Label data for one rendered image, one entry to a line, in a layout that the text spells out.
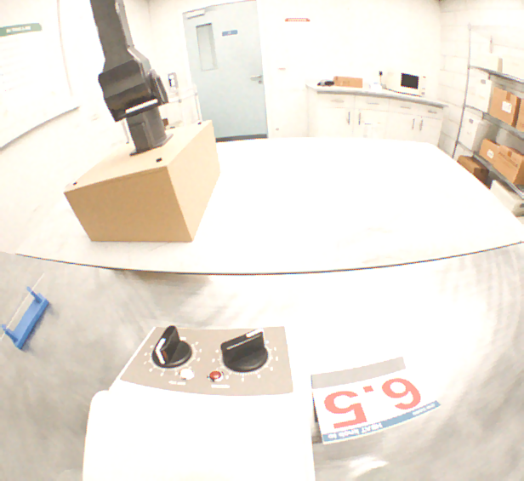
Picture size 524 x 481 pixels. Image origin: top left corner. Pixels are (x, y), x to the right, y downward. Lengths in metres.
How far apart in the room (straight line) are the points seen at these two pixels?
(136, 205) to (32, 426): 0.34
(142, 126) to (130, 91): 0.06
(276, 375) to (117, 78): 0.36
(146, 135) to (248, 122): 2.66
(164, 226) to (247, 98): 2.67
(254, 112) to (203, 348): 2.86
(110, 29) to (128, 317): 0.37
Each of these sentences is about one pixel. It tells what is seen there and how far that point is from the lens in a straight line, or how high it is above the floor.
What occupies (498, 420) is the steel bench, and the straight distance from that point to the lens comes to 0.31.
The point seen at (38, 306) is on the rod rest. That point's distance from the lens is 0.41.
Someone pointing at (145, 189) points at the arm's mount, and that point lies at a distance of 0.29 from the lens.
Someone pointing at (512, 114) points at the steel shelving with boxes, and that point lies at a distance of 2.37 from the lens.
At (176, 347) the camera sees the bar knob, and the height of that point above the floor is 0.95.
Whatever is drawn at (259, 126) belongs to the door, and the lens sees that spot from 2.98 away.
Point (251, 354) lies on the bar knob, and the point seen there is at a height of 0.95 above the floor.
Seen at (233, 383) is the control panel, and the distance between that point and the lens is 0.15.
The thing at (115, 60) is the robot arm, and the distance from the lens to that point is 0.35.
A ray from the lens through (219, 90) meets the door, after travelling 2.96.
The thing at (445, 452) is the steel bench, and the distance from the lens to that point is 0.26.
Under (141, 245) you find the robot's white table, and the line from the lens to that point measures 0.36.
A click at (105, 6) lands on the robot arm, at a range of 0.37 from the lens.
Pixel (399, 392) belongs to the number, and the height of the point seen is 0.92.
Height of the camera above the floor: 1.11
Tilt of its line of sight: 38 degrees down
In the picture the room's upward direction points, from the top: 6 degrees counter-clockwise
